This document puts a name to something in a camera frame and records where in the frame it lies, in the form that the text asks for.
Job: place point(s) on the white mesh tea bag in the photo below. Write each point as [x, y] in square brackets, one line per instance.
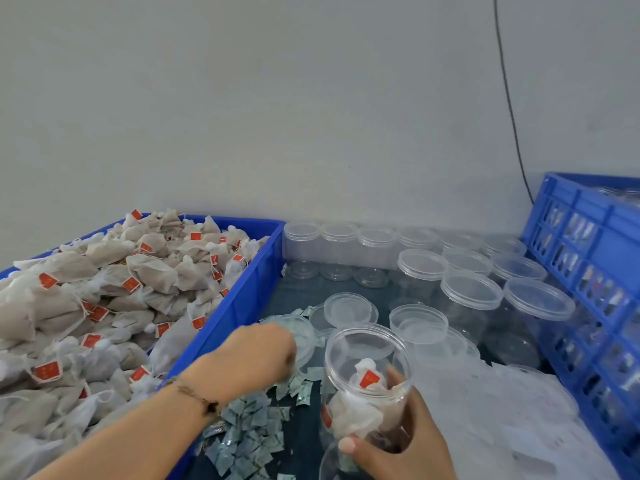
[350, 410]

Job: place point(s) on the person's left forearm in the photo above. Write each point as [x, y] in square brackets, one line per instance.
[120, 445]

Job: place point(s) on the pile of tea bags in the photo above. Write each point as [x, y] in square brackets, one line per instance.
[90, 305]

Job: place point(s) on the clear jar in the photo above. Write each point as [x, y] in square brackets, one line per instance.
[365, 337]

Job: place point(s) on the pile of green desiccant packets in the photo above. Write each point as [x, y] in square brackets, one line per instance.
[240, 425]

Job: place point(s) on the person's right hand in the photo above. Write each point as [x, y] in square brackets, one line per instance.
[415, 455]

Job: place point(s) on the pile of white label papers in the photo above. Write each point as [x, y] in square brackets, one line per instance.
[500, 415]

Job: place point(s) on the blue plastic tray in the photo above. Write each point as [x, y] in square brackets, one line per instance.
[245, 295]

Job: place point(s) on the person's left hand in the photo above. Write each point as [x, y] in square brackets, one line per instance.
[250, 360]

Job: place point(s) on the group of lidded jars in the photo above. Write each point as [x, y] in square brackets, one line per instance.
[470, 290]

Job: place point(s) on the blue slatted crate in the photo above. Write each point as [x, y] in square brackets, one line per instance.
[590, 210]

